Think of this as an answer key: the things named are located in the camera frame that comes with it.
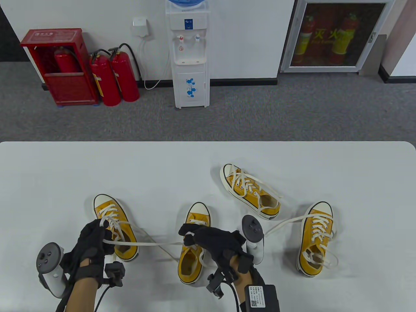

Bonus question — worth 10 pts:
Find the person's left hand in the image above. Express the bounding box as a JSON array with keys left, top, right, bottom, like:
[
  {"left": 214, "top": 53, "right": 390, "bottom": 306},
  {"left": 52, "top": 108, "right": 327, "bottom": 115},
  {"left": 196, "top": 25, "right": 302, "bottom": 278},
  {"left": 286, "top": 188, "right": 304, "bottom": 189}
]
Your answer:
[{"left": 60, "top": 219, "right": 115, "bottom": 288}]

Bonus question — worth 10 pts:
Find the person's right hand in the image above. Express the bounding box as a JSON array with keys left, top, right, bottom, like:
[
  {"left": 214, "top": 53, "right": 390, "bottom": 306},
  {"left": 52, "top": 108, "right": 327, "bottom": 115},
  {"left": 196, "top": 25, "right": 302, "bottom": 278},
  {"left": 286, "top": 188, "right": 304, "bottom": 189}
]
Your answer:
[{"left": 178, "top": 223, "right": 254, "bottom": 277}]

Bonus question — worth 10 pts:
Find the person's right forearm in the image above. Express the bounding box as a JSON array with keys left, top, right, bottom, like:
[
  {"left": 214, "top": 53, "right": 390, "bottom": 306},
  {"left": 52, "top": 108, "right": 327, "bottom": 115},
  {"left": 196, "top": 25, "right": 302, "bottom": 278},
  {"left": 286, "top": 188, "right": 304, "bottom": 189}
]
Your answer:
[{"left": 224, "top": 270, "right": 264, "bottom": 312}]

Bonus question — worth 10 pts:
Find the person's left forearm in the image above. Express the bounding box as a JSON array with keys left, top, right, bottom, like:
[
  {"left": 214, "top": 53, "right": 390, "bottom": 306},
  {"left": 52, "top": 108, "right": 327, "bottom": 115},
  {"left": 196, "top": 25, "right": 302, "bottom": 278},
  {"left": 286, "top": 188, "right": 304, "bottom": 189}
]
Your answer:
[{"left": 65, "top": 278, "right": 99, "bottom": 312}]

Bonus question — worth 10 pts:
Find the grey tracking controller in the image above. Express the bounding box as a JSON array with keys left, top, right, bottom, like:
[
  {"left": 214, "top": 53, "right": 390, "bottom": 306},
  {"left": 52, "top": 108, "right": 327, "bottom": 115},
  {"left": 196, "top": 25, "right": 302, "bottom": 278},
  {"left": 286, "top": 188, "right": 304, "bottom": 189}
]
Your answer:
[
  {"left": 241, "top": 215, "right": 265, "bottom": 265},
  {"left": 36, "top": 242, "right": 68, "bottom": 299}
]

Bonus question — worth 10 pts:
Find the black labelled box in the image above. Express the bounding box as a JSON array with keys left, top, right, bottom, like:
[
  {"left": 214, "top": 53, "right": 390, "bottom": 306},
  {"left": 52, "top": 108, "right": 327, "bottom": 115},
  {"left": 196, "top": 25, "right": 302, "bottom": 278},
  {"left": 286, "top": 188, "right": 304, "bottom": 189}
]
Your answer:
[{"left": 244, "top": 284, "right": 280, "bottom": 312}]

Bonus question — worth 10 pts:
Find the red fire extinguisher cabinet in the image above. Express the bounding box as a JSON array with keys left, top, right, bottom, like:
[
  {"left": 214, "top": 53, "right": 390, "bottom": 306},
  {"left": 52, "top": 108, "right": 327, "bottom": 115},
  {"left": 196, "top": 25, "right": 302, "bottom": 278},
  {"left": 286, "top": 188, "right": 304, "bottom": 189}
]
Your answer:
[{"left": 19, "top": 28, "right": 99, "bottom": 107}]

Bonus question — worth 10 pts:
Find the red fire extinguisher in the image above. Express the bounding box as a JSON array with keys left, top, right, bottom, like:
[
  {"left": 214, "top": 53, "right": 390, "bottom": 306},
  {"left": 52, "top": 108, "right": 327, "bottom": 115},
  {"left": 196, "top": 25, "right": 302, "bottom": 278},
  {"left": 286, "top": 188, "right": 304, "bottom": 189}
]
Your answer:
[
  {"left": 109, "top": 43, "right": 142, "bottom": 102},
  {"left": 54, "top": 46, "right": 80, "bottom": 73},
  {"left": 89, "top": 49, "right": 121, "bottom": 107}
]

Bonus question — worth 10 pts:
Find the white water dispenser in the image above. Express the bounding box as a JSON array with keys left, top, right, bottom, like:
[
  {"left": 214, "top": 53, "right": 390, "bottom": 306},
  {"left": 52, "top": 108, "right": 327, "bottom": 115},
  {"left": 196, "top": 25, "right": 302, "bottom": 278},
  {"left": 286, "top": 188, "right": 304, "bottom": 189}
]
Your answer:
[{"left": 165, "top": 3, "right": 210, "bottom": 109}]

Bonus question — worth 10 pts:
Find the glass door fire cabinet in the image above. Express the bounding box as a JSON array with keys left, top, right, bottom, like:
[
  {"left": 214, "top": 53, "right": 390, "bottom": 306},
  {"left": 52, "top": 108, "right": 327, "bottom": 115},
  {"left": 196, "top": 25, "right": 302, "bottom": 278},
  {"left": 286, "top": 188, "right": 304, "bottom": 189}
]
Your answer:
[{"left": 279, "top": 0, "right": 395, "bottom": 73}]

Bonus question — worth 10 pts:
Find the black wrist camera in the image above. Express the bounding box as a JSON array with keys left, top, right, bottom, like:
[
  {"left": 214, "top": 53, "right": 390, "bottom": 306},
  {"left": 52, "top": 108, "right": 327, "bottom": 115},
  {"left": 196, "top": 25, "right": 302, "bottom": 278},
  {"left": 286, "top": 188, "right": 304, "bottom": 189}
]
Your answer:
[
  {"left": 207, "top": 272, "right": 225, "bottom": 299},
  {"left": 104, "top": 262, "right": 125, "bottom": 287}
]

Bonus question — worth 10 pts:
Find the black cable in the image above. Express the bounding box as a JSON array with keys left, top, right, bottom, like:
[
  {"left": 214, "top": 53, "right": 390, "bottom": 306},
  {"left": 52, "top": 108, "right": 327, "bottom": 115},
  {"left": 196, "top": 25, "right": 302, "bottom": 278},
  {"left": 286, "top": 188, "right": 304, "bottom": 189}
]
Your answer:
[{"left": 94, "top": 285, "right": 109, "bottom": 312}]

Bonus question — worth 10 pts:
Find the white power cable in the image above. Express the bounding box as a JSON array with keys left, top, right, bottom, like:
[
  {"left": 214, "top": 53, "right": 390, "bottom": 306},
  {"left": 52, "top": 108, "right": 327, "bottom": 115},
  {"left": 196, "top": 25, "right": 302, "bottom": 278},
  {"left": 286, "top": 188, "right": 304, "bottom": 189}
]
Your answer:
[{"left": 138, "top": 37, "right": 171, "bottom": 90}]

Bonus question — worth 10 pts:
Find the white wall box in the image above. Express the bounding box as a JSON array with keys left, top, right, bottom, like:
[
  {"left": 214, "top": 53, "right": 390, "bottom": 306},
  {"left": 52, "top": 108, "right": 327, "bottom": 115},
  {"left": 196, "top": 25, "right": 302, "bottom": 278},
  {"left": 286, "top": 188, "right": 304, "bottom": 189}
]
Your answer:
[{"left": 131, "top": 17, "right": 152, "bottom": 40}]

